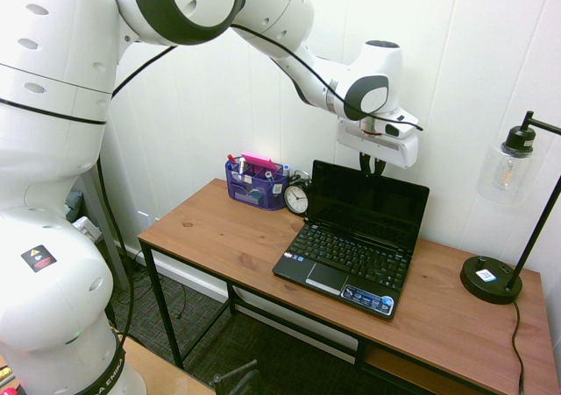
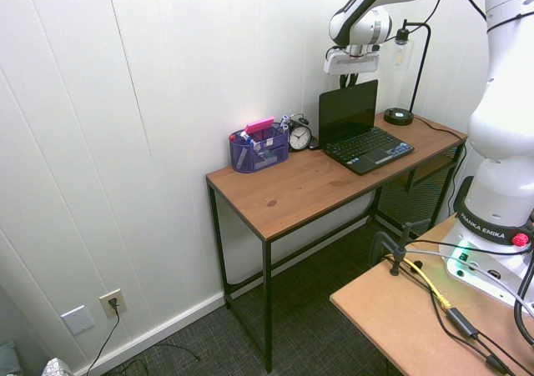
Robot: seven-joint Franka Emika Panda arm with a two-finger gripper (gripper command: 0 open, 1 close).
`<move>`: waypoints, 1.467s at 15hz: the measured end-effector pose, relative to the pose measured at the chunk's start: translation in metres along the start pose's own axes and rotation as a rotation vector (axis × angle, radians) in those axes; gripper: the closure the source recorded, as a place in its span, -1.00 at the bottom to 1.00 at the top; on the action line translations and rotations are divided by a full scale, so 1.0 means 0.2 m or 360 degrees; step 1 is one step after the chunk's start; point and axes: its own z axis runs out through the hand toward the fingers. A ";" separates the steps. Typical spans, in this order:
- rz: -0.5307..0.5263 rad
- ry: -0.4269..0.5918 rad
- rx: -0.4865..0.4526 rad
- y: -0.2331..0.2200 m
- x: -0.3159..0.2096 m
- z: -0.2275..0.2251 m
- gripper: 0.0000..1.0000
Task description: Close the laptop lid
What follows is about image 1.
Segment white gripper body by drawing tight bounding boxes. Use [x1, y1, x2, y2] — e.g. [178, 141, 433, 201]
[336, 118, 420, 170]

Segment black laptop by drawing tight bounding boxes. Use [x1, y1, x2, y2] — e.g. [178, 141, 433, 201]
[272, 159, 431, 321]

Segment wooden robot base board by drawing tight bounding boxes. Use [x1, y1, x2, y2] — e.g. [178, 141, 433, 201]
[117, 336, 217, 395]

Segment black alarm clock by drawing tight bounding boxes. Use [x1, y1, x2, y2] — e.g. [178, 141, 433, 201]
[283, 171, 314, 215]

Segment pink sticky note pad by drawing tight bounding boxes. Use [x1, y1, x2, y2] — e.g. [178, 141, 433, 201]
[239, 150, 279, 172]

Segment purple mesh desk organizer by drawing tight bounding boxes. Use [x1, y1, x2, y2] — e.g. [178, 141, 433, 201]
[224, 152, 291, 213]

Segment black desk lamp glass shade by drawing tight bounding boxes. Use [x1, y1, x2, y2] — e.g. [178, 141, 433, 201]
[459, 110, 561, 306]

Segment black metal clamp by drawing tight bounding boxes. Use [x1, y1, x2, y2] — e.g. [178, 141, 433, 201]
[209, 358, 263, 395]

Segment grey upright panel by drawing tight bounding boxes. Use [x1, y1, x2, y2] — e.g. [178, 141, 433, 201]
[69, 166, 132, 292]

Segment grey speckled box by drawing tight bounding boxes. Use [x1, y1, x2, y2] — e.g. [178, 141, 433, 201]
[71, 216, 105, 241]

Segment teal cushion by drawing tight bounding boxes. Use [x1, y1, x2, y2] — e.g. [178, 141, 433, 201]
[64, 190, 85, 217]

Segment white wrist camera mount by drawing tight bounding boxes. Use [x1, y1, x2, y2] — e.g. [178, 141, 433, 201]
[380, 107, 420, 138]

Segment wooden desk black metal frame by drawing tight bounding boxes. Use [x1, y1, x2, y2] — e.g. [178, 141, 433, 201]
[137, 178, 547, 395]

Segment black lamp power cable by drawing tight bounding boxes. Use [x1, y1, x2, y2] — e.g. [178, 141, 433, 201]
[509, 300, 528, 395]

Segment black floor cables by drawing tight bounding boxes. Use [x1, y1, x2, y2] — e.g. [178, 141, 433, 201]
[114, 250, 190, 322]

